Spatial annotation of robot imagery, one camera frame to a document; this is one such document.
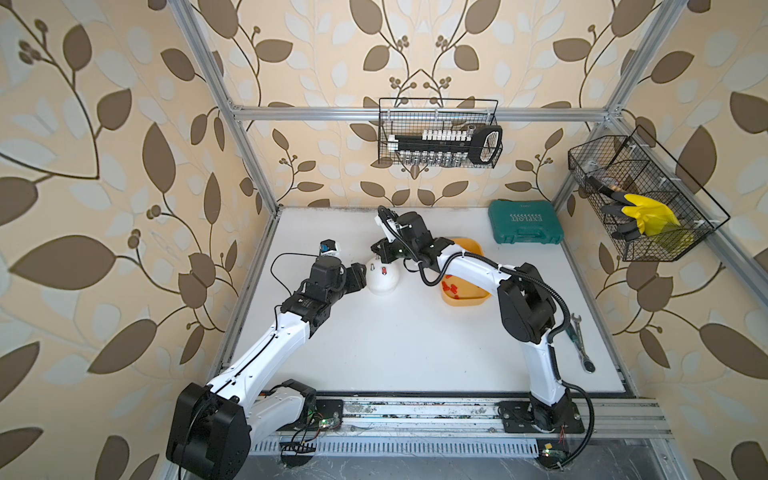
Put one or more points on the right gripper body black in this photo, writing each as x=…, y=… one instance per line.
x=397, y=249

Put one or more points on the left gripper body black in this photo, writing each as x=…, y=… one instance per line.
x=353, y=280

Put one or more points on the white dome screw holder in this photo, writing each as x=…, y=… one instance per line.
x=382, y=279

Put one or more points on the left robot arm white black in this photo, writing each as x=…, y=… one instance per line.
x=264, y=366

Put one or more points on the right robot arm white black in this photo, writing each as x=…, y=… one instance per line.
x=531, y=311

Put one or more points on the yellow plastic tray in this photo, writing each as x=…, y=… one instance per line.
x=457, y=292

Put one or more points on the green plastic tool case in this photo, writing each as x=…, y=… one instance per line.
x=524, y=222

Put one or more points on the black pliers in basket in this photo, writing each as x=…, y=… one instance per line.
x=627, y=228

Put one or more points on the yellow rubber glove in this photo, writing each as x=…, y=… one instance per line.
x=651, y=216

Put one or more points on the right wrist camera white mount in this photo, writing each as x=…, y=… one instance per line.
x=386, y=219

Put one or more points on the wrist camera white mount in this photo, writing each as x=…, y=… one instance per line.
x=329, y=248
x=386, y=219

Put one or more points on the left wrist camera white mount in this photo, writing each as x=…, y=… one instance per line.
x=329, y=248

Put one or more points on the socket set rail black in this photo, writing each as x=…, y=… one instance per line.
x=477, y=146

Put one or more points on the black wire basket back wall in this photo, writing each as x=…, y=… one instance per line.
x=411, y=115

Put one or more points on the black wire basket wall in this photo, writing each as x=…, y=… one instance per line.
x=411, y=115
x=638, y=163

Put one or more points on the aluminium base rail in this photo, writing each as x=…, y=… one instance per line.
x=446, y=427

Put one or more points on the ratchet wrench green handle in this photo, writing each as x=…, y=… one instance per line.
x=575, y=335

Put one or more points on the black wire basket right wall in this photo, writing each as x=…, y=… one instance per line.
x=638, y=163

